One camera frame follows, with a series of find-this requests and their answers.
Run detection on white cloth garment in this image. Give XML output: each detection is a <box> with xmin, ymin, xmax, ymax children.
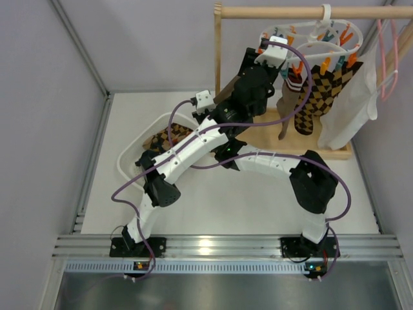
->
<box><xmin>317</xmin><ymin>46</ymin><xmax>378</xmax><ymax>150</ymax></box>

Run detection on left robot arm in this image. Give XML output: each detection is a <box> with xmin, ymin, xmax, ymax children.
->
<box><xmin>121</xmin><ymin>46</ymin><xmax>288</xmax><ymax>251</ymax></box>

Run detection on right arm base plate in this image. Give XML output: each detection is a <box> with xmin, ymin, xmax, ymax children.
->
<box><xmin>280</xmin><ymin>236</ymin><xmax>338</xmax><ymax>259</ymax></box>

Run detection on argyle socks in basket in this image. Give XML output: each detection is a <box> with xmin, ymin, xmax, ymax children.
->
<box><xmin>143</xmin><ymin>123</ymin><xmax>192</xmax><ymax>154</ymax></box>

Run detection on white clip sock hanger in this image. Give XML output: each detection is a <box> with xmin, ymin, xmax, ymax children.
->
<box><xmin>257</xmin><ymin>5</ymin><xmax>363</xmax><ymax>74</ymax></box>

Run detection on pink clothes hanger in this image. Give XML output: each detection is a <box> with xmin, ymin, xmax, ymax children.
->
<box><xmin>377</xmin><ymin>19</ymin><xmax>399</xmax><ymax>101</ymax></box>

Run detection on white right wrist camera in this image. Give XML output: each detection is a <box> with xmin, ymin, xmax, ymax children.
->
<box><xmin>191</xmin><ymin>90</ymin><xmax>216</xmax><ymax>115</ymax></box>

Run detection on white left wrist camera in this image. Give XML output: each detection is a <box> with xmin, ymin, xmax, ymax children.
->
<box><xmin>254</xmin><ymin>36</ymin><xmax>288</xmax><ymax>68</ymax></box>

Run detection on tan brown sock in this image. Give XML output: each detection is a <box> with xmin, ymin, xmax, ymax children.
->
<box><xmin>276</xmin><ymin>69</ymin><xmax>306</xmax><ymax>141</ymax></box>

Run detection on aluminium mounting rail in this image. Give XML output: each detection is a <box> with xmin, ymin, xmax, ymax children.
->
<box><xmin>52</xmin><ymin>234</ymin><xmax>403</xmax><ymax>275</ymax></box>

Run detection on wooden clothes rack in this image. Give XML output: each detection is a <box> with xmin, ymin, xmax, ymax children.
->
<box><xmin>214</xmin><ymin>2</ymin><xmax>412</xmax><ymax>160</ymax></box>

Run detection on brown argyle sock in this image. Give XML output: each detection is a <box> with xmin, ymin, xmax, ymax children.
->
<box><xmin>314</xmin><ymin>61</ymin><xmax>363</xmax><ymax>117</ymax></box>
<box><xmin>294</xmin><ymin>65</ymin><xmax>334</xmax><ymax>136</ymax></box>

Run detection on white plastic laundry basket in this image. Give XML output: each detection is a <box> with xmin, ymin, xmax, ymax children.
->
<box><xmin>117</xmin><ymin>112</ymin><xmax>198</xmax><ymax>181</ymax></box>

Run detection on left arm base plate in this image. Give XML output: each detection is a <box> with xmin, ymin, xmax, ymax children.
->
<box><xmin>109</xmin><ymin>237</ymin><xmax>166</xmax><ymax>258</ymax></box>

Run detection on brown argyle sock left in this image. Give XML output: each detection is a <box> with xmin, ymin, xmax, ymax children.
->
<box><xmin>314</xmin><ymin>61</ymin><xmax>363</xmax><ymax>117</ymax></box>

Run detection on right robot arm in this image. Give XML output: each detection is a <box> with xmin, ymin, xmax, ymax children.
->
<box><xmin>213</xmin><ymin>139</ymin><xmax>338</xmax><ymax>257</ymax></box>

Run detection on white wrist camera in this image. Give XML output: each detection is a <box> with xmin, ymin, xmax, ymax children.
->
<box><xmin>191</xmin><ymin>90</ymin><xmax>216</xmax><ymax>115</ymax></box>
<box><xmin>254</xmin><ymin>36</ymin><xmax>288</xmax><ymax>68</ymax></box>

